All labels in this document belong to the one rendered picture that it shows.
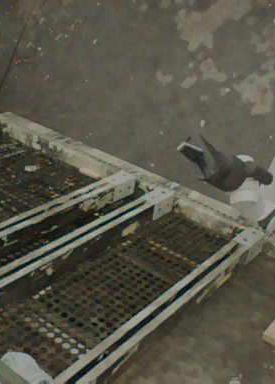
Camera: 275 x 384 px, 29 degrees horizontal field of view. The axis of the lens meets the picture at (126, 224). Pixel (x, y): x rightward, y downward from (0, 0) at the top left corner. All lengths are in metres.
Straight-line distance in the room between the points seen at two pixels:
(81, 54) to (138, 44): 0.40
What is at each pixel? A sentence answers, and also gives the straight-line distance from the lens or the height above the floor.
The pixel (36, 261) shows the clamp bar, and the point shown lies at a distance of 1.45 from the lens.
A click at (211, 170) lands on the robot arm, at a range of 1.14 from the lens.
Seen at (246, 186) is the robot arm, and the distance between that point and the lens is 1.29.
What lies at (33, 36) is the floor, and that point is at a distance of 3.85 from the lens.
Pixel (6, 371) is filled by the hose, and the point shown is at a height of 1.95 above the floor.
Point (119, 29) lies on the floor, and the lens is 3.50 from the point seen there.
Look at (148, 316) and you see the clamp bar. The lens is 1.31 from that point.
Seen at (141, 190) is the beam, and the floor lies 0.89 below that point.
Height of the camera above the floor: 2.64
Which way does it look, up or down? 62 degrees down
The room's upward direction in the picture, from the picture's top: 65 degrees counter-clockwise
